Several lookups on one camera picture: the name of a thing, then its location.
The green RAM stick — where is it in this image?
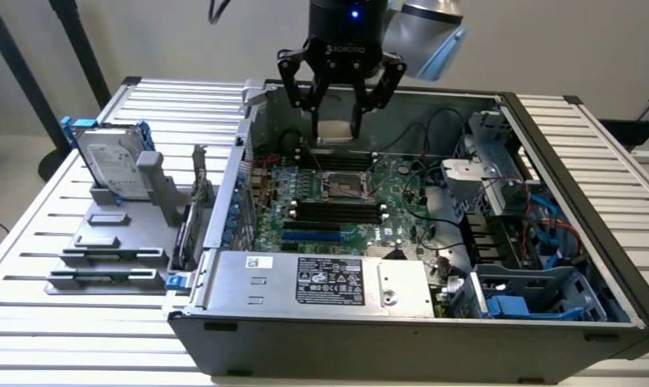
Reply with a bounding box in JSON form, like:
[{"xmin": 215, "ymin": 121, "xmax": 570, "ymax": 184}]
[{"xmin": 47, "ymin": 268, "xmax": 159, "ymax": 284}]

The grey parts rack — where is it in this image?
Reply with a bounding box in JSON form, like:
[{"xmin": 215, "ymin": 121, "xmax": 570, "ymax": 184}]
[{"xmin": 41, "ymin": 151, "xmax": 199, "ymax": 298}]

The metal disk bay cage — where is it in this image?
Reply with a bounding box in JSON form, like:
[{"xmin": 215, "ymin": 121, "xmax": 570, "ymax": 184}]
[{"xmin": 439, "ymin": 109, "xmax": 546, "ymax": 221}]

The red wire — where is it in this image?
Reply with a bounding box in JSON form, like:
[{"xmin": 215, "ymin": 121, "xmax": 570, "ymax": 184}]
[{"xmin": 538, "ymin": 217, "xmax": 582, "ymax": 265}]

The silver power supply unit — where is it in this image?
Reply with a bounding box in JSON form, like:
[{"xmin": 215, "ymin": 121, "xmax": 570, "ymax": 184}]
[{"xmin": 200, "ymin": 250, "xmax": 436, "ymax": 319}]

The black expansion slot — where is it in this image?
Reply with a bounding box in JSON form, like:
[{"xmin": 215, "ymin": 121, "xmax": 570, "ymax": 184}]
[{"xmin": 282, "ymin": 218, "xmax": 342, "ymax": 234}]

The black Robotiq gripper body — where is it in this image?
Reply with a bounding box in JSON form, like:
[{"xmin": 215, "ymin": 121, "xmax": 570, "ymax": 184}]
[{"xmin": 300, "ymin": 0, "xmax": 396, "ymax": 84}]

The graphics card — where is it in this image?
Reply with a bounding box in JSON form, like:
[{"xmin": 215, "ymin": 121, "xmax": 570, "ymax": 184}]
[{"xmin": 169, "ymin": 144, "xmax": 219, "ymax": 272}]

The green motherboard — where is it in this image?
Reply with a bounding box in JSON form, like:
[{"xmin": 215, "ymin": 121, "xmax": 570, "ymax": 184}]
[{"xmin": 246, "ymin": 147, "xmax": 454, "ymax": 263}]

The black stand pole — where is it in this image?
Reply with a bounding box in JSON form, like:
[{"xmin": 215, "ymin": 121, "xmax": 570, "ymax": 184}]
[
  {"xmin": 0, "ymin": 0, "xmax": 73, "ymax": 156},
  {"xmin": 59, "ymin": 0, "xmax": 111, "ymax": 106}
]

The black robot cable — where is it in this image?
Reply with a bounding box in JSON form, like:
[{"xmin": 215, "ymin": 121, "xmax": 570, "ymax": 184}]
[{"xmin": 207, "ymin": 0, "xmax": 235, "ymax": 26}]

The CPU socket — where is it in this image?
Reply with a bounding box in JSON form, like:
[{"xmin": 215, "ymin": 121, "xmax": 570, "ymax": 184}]
[{"xmin": 312, "ymin": 169, "xmax": 378, "ymax": 201}]

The blue data wire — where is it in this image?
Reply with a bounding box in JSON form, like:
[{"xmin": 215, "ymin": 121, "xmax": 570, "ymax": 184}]
[{"xmin": 527, "ymin": 191, "xmax": 565, "ymax": 269}]

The square silver CPU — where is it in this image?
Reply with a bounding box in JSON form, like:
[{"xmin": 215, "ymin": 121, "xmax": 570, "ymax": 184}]
[{"xmin": 316, "ymin": 119, "xmax": 358, "ymax": 145}]

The socket locking lever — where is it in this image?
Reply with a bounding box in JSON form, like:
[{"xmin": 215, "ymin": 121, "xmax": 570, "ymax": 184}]
[{"xmin": 308, "ymin": 149, "xmax": 334, "ymax": 185}]

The blue card latch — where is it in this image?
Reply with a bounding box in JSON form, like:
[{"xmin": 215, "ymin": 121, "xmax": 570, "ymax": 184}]
[{"xmin": 164, "ymin": 272, "xmax": 191, "ymax": 292}]

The blue expansion slot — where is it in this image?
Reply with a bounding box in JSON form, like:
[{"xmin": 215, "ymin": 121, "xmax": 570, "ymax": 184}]
[{"xmin": 279, "ymin": 230, "xmax": 342, "ymax": 244}]

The blue disk carrier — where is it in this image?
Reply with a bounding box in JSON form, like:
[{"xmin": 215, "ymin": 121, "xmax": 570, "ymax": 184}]
[{"xmin": 471, "ymin": 264, "xmax": 609, "ymax": 323}]

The open black PC case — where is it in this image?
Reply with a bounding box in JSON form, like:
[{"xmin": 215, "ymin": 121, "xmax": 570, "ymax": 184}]
[{"xmin": 160, "ymin": 78, "xmax": 649, "ymax": 374}]

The hard disk in blue carrier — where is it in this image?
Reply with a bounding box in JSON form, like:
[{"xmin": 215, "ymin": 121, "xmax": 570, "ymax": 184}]
[{"xmin": 60, "ymin": 115, "xmax": 152, "ymax": 205}]

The black looped wire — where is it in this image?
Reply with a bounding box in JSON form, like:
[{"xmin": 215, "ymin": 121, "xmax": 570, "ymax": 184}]
[{"xmin": 402, "ymin": 107, "xmax": 471, "ymax": 162}]

